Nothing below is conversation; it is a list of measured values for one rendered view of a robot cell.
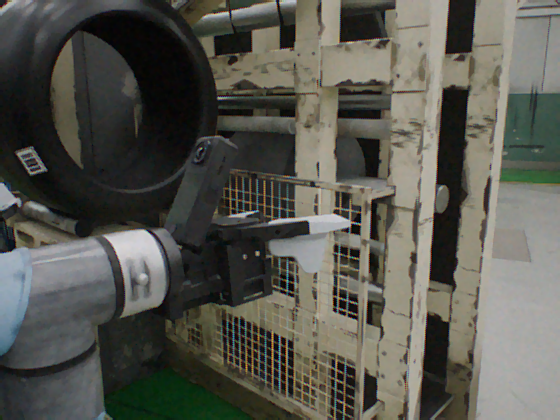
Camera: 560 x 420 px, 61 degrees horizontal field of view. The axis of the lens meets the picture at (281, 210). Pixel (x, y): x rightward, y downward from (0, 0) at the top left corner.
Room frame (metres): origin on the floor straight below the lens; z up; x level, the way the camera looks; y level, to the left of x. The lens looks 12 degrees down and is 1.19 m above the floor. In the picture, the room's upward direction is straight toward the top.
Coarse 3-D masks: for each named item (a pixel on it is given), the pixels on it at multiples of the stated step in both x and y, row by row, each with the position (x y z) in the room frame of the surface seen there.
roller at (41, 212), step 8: (24, 208) 1.32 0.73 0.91; (32, 208) 1.29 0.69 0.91; (40, 208) 1.27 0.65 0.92; (48, 208) 1.25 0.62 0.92; (32, 216) 1.29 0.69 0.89; (40, 216) 1.25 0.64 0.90; (48, 216) 1.21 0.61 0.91; (56, 216) 1.19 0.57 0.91; (64, 216) 1.17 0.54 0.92; (72, 216) 1.16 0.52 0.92; (48, 224) 1.22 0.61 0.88; (56, 224) 1.18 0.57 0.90; (64, 224) 1.15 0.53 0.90; (72, 224) 1.12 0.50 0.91; (80, 224) 1.11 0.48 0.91; (88, 224) 1.13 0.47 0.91; (72, 232) 1.12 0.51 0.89; (80, 232) 1.11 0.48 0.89; (88, 232) 1.13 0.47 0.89
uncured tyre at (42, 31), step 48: (48, 0) 1.09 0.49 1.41; (96, 0) 1.14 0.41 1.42; (144, 0) 1.23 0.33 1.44; (0, 48) 1.04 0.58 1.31; (48, 48) 1.05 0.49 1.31; (144, 48) 1.53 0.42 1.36; (192, 48) 1.33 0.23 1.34; (0, 96) 1.01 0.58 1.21; (48, 96) 1.04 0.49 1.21; (144, 96) 1.55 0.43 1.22; (192, 96) 1.50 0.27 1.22; (0, 144) 1.04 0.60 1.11; (48, 144) 1.04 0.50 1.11; (144, 144) 1.53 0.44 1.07; (192, 144) 1.34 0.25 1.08; (48, 192) 1.07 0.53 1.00; (96, 192) 1.11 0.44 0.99; (144, 192) 1.20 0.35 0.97
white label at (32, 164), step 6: (18, 150) 1.02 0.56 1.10; (24, 150) 1.02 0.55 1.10; (30, 150) 1.02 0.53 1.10; (18, 156) 1.02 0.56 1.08; (24, 156) 1.03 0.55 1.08; (30, 156) 1.03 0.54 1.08; (36, 156) 1.03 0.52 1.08; (24, 162) 1.03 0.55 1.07; (30, 162) 1.03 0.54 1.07; (36, 162) 1.03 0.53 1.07; (30, 168) 1.03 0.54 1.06; (36, 168) 1.04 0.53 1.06; (42, 168) 1.04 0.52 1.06; (30, 174) 1.04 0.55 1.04
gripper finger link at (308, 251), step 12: (312, 216) 0.50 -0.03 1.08; (324, 216) 0.49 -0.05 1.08; (336, 216) 0.50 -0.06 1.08; (312, 228) 0.48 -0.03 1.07; (324, 228) 0.48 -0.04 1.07; (336, 228) 0.49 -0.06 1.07; (276, 240) 0.48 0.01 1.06; (288, 240) 0.48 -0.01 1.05; (300, 240) 0.48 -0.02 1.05; (312, 240) 0.48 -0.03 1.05; (324, 240) 0.48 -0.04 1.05; (276, 252) 0.48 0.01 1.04; (288, 252) 0.48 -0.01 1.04; (300, 252) 0.48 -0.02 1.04; (312, 252) 0.48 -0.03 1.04; (324, 252) 0.48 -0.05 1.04; (300, 264) 0.48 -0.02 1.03; (312, 264) 0.48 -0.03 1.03
